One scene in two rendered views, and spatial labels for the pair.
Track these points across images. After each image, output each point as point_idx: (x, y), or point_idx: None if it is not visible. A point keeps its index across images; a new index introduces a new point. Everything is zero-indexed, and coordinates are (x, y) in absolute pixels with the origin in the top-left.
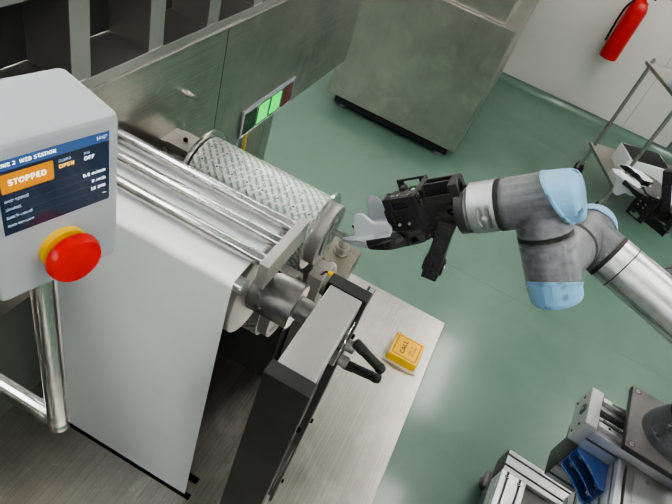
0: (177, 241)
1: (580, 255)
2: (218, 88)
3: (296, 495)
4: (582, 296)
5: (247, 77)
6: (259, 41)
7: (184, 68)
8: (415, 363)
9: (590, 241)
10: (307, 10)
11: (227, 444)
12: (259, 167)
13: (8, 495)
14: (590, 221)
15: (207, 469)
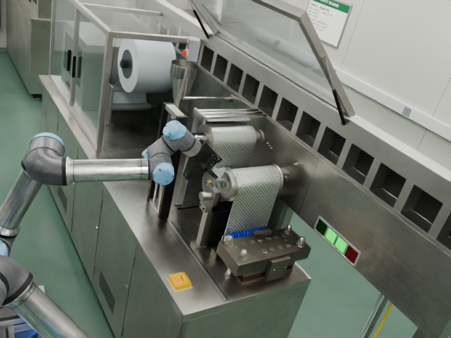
0: None
1: (154, 146)
2: (309, 181)
3: (154, 221)
4: (142, 153)
5: (325, 198)
6: (335, 187)
7: (298, 151)
8: (170, 275)
9: (156, 151)
10: (374, 214)
11: (183, 218)
12: (256, 168)
13: None
14: (164, 156)
15: (179, 212)
